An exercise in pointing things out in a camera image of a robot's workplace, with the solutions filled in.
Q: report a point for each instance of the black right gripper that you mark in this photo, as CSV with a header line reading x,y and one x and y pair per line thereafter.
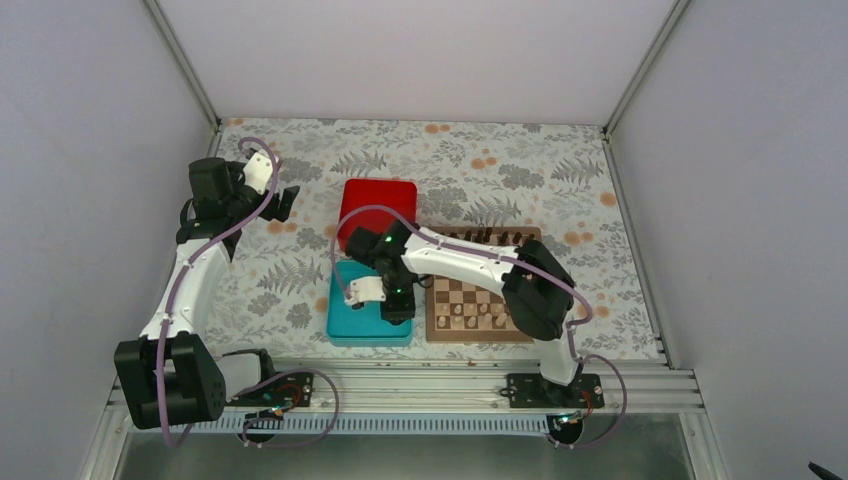
x,y
404,308

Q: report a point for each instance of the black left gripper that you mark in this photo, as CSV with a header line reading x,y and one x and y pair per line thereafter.
x,y
268,212

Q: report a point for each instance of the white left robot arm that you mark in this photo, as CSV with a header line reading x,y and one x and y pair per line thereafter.
x,y
168,375

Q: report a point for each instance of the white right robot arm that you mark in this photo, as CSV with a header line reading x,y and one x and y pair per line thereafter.
x,y
538,292

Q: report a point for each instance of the blue plastic tray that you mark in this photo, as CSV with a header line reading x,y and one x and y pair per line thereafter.
x,y
362,327

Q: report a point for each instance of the wooden chessboard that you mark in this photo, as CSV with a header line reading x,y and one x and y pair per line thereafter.
x,y
460,312

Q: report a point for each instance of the floral patterned table mat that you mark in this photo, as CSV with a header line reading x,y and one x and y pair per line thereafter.
x,y
552,177

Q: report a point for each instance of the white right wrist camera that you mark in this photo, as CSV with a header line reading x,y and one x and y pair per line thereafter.
x,y
363,290

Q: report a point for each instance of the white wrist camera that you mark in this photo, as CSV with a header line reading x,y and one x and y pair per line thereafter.
x,y
257,174
363,290

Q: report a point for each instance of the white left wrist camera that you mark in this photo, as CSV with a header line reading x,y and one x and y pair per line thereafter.
x,y
257,174

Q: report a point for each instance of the aluminium front rail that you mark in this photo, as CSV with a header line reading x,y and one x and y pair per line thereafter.
x,y
360,397

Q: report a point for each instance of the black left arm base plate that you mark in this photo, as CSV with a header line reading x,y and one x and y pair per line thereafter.
x,y
291,391

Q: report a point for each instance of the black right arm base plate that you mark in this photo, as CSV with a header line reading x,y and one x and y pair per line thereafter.
x,y
531,390

